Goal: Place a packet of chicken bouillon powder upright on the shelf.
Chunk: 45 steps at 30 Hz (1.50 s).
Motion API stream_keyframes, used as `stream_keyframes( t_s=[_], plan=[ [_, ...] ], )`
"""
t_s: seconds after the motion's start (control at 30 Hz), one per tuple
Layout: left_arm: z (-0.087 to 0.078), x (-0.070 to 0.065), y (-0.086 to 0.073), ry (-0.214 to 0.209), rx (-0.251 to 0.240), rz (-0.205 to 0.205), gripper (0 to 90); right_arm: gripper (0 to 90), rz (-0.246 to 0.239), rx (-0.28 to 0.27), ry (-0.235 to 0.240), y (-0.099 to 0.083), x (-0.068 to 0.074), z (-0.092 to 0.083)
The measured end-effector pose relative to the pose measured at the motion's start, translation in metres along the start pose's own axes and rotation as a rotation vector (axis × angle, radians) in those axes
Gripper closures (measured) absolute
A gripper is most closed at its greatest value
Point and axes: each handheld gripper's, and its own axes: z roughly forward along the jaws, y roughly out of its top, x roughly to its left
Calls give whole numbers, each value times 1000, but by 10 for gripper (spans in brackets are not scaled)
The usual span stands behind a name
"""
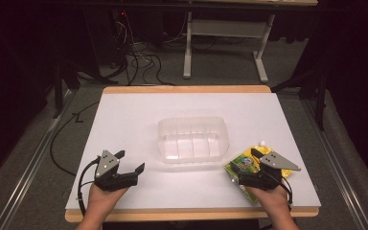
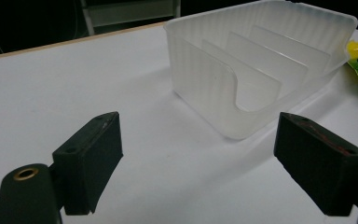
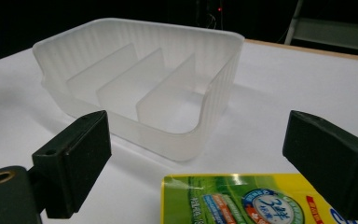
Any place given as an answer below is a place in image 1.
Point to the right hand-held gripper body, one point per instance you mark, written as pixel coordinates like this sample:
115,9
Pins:
268,177

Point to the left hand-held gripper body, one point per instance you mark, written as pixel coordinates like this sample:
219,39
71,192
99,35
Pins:
107,164

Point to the yellow green snack pouch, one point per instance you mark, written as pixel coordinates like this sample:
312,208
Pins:
245,162

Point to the person's right hand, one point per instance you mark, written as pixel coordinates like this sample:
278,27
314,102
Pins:
273,199

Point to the person's left hand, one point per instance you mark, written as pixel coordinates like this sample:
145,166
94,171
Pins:
100,199

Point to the white table mat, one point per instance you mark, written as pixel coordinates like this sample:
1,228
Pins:
140,127

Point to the clear plastic container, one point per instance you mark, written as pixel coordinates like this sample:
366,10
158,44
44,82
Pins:
193,140

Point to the black metal stand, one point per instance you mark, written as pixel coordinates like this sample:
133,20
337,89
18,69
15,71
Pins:
320,99
58,92

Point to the metal floor rail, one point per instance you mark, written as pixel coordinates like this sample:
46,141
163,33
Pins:
335,166
32,166

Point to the white metal frame desk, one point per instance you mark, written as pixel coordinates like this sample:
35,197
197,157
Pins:
226,28

